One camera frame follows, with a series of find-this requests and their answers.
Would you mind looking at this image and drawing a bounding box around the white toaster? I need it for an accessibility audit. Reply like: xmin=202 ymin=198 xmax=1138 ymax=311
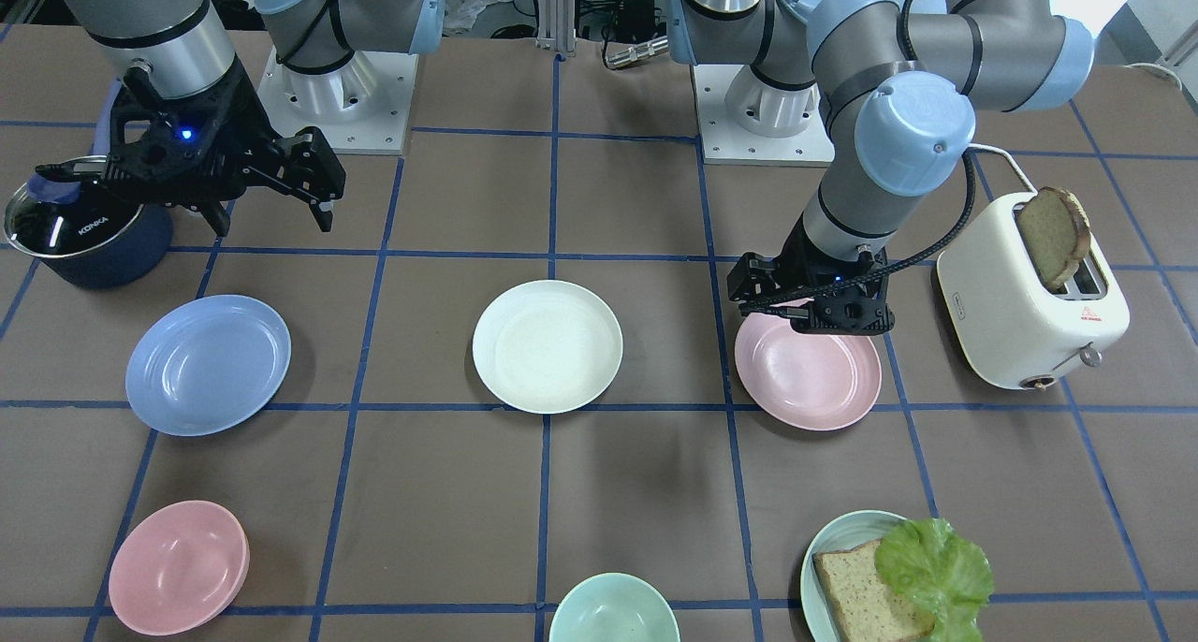
xmin=936 ymin=190 xmax=1131 ymax=390

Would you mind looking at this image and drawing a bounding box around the green lettuce leaf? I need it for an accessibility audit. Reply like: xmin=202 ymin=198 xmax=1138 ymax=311
xmin=875 ymin=517 xmax=994 ymax=641

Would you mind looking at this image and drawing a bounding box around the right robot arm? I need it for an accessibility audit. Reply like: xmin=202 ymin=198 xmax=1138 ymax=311
xmin=30 ymin=0 xmax=446 ymax=237

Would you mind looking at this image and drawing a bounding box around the light green plate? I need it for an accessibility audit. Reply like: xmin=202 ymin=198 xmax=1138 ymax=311
xmin=800 ymin=510 xmax=913 ymax=642

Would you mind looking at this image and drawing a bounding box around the blue plate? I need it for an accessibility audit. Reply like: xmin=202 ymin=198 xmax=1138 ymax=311
xmin=125 ymin=293 xmax=292 ymax=437

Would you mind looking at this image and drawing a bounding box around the pink bowl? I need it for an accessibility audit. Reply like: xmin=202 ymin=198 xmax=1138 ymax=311
xmin=108 ymin=499 xmax=252 ymax=636

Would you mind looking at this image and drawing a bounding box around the bread slice in toaster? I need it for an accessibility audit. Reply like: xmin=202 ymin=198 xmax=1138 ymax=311
xmin=1015 ymin=186 xmax=1093 ymax=293

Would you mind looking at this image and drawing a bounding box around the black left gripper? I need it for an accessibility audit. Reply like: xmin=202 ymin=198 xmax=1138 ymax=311
xmin=726 ymin=223 xmax=894 ymax=335

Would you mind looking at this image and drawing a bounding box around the green bowl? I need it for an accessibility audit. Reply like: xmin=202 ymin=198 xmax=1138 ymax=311
xmin=547 ymin=573 xmax=680 ymax=641

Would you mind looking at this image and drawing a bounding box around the white toaster power cable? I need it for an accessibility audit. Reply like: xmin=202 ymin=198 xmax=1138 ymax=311
xmin=969 ymin=143 xmax=1040 ymax=194

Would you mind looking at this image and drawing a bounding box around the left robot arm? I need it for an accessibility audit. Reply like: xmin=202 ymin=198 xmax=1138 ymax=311
xmin=667 ymin=0 xmax=1095 ymax=335

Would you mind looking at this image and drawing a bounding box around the glass pot lid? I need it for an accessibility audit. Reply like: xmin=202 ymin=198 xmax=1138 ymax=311
xmin=4 ymin=174 xmax=141 ymax=258

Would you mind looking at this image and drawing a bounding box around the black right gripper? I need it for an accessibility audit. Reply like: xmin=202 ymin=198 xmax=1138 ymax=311
xmin=36 ymin=59 xmax=346 ymax=238

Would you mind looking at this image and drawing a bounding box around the aluminium frame post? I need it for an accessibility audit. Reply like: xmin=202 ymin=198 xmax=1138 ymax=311
xmin=534 ymin=0 xmax=577 ymax=59

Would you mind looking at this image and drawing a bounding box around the bread slice on plate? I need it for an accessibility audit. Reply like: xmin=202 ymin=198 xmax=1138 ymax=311
xmin=813 ymin=538 xmax=934 ymax=641

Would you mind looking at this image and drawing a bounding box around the white plate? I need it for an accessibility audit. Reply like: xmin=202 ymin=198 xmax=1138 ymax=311
xmin=471 ymin=280 xmax=623 ymax=414

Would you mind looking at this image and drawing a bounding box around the pink plate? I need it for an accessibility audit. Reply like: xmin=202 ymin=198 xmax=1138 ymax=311
xmin=733 ymin=314 xmax=882 ymax=431

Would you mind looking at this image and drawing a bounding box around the dark blue saucepan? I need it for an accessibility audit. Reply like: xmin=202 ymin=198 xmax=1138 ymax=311
xmin=6 ymin=204 xmax=174 ymax=290

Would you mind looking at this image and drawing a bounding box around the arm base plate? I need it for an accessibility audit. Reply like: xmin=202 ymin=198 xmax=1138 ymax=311
xmin=692 ymin=63 xmax=835 ymax=168
xmin=258 ymin=52 xmax=422 ymax=156

